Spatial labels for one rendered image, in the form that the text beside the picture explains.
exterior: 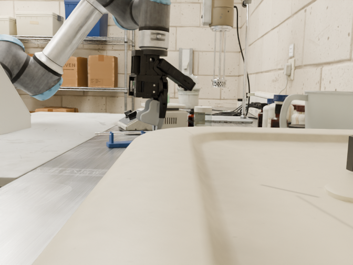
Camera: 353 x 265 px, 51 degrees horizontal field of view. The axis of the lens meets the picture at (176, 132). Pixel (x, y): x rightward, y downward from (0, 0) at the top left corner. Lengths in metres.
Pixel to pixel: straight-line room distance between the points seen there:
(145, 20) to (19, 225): 0.60
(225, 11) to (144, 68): 0.74
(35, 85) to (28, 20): 2.23
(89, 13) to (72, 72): 2.11
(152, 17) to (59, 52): 0.54
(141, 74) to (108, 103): 2.84
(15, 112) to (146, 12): 0.54
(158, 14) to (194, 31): 2.75
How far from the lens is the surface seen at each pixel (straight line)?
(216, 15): 1.58
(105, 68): 3.37
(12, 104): 1.21
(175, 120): 1.16
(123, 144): 0.91
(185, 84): 0.94
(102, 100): 3.75
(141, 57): 0.91
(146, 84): 0.90
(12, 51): 1.36
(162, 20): 0.91
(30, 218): 0.47
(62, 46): 1.37
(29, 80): 1.37
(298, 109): 0.98
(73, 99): 3.83
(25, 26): 3.59
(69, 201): 0.52
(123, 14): 0.99
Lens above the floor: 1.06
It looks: 8 degrees down
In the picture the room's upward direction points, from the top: 1 degrees clockwise
